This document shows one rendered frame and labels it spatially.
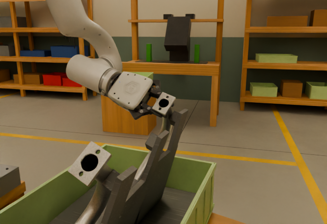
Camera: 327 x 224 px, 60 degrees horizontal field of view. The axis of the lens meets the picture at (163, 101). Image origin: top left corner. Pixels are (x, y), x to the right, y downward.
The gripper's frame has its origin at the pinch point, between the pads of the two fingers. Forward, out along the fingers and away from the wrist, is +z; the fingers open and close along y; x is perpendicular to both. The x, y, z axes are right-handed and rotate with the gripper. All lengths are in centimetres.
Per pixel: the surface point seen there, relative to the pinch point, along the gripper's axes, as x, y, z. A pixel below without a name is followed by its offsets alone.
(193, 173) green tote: 27.2, -6.3, 10.5
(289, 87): 368, 270, 27
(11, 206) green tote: -0.5, -39.6, -19.1
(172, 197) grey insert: 28.2, -16.2, 8.0
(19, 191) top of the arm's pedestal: 27, -40, -40
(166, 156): 8.3, -9.7, 5.3
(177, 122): 3.1, -1.5, 4.8
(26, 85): 390, 69, -447
